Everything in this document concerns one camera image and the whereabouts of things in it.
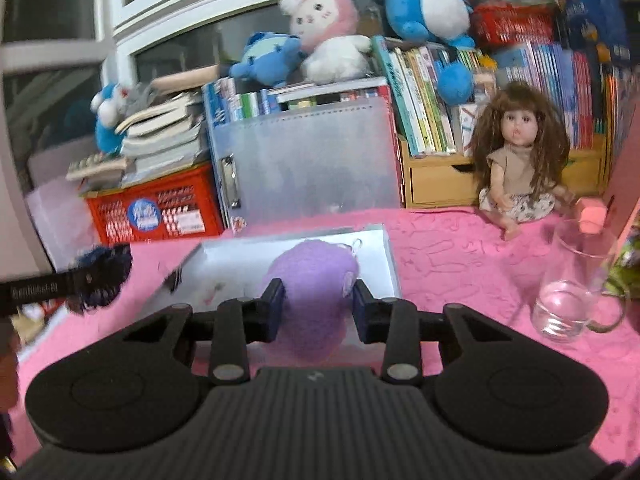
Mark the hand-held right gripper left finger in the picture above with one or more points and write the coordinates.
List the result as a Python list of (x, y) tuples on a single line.
[(274, 310)]

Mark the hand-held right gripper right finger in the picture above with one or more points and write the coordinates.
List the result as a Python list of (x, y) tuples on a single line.
[(361, 312)]

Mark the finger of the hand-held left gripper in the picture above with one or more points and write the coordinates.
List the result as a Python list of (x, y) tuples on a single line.
[(80, 276)]

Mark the white shallow tray box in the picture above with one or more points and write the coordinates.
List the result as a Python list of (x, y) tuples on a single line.
[(230, 265)]

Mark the red plastic crate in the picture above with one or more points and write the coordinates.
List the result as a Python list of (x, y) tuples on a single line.
[(150, 212)]

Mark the pink embossed blanket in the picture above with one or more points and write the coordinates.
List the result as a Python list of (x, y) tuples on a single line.
[(450, 260)]

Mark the translucent clipboard case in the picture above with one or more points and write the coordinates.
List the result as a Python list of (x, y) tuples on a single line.
[(310, 160)]

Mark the wooden desktop drawer organizer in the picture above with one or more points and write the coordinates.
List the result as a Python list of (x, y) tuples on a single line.
[(440, 180)]

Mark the stack of paperback books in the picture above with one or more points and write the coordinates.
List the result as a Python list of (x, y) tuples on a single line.
[(160, 135)]

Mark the blue white cat plush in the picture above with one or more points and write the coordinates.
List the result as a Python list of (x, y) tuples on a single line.
[(106, 110)]

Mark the clear glass mug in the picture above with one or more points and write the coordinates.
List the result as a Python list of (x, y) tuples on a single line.
[(565, 305)]

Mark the row of blue spined books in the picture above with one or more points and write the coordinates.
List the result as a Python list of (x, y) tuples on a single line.
[(240, 102)]

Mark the brown haired baby doll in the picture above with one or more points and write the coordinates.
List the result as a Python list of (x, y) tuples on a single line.
[(520, 165)]

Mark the row of thin children's books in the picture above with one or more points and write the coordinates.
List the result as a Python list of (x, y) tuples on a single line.
[(420, 100)]

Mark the small pink block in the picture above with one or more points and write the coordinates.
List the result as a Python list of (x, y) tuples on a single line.
[(591, 216)]

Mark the blue alien plush toy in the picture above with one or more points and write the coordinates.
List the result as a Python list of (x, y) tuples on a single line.
[(270, 60)]

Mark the green packet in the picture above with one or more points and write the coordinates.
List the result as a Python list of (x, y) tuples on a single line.
[(625, 270)]

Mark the pink white rabbit plush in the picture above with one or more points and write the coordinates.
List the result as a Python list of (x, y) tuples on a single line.
[(327, 35)]

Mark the pink wooden ramp toy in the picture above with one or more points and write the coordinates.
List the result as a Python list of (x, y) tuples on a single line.
[(627, 185)]

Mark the row of colourful upright books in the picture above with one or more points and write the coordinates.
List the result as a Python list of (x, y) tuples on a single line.
[(565, 85)]

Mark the large blue white plush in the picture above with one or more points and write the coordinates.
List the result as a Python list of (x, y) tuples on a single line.
[(425, 5)]

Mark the blue printed bag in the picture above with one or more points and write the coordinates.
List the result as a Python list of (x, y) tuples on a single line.
[(592, 20)]

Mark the white window frame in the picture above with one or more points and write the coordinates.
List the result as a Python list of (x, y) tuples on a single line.
[(165, 5)]

